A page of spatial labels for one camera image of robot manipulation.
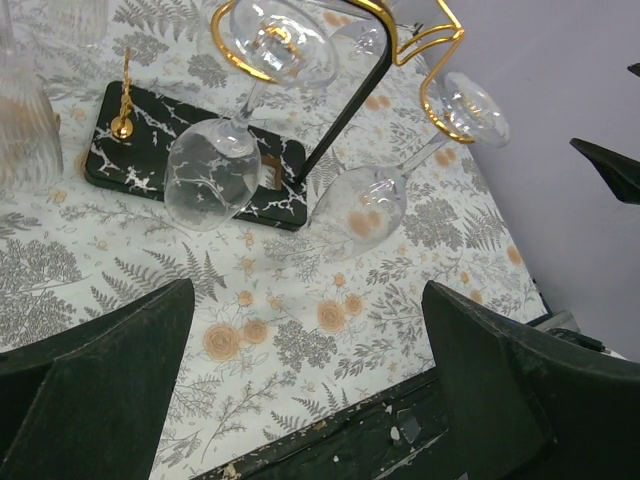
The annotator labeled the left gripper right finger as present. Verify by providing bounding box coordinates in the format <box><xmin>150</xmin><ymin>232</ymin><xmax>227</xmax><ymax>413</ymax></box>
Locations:
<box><xmin>422</xmin><ymin>281</ymin><xmax>639</xmax><ymax>479</ymax></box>

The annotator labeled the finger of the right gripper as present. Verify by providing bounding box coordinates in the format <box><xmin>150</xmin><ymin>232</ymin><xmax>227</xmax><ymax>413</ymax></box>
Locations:
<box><xmin>627</xmin><ymin>63</ymin><xmax>640</xmax><ymax>77</ymax></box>
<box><xmin>570</xmin><ymin>138</ymin><xmax>640</xmax><ymax>205</ymax></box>

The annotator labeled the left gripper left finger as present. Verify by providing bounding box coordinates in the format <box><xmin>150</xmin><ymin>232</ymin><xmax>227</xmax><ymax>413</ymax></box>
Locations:
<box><xmin>1</xmin><ymin>279</ymin><xmax>195</xmax><ymax>479</ymax></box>

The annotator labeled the clear glass edge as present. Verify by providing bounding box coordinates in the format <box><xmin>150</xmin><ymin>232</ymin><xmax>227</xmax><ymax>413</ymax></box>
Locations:
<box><xmin>304</xmin><ymin>71</ymin><xmax>510</xmax><ymax>262</ymax></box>

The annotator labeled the ribbed champagne flute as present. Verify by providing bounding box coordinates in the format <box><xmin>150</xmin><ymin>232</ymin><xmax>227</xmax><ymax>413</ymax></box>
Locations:
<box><xmin>1</xmin><ymin>1</ymin><xmax>63</xmax><ymax>191</ymax></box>

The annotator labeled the clear wine glass front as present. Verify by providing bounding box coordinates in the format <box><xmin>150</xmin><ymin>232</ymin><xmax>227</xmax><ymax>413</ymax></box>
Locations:
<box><xmin>164</xmin><ymin>1</ymin><xmax>338</xmax><ymax>231</ymax></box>

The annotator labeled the gold black wine glass rack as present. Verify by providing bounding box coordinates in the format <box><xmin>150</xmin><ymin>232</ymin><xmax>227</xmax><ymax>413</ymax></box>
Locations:
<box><xmin>84</xmin><ymin>1</ymin><xmax>465</xmax><ymax>231</ymax></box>

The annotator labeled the floral table mat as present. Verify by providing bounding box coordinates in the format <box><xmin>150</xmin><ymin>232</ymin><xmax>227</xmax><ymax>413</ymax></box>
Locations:
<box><xmin>1</xmin><ymin>1</ymin><xmax>545</xmax><ymax>479</ymax></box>

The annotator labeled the black base frame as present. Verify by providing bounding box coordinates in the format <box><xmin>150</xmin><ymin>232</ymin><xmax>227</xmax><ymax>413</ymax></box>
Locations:
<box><xmin>198</xmin><ymin>368</ymin><xmax>468</xmax><ymax>480</ymax></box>

